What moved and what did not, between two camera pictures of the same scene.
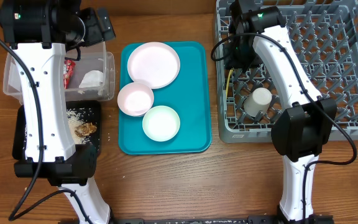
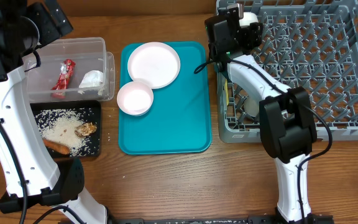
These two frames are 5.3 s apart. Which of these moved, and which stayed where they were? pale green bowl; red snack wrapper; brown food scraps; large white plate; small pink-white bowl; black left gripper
Moved: black left gripper; pale green bowl
Stayed: large white plate; small pink-white bowl; red snack wrapper; brown food scraps
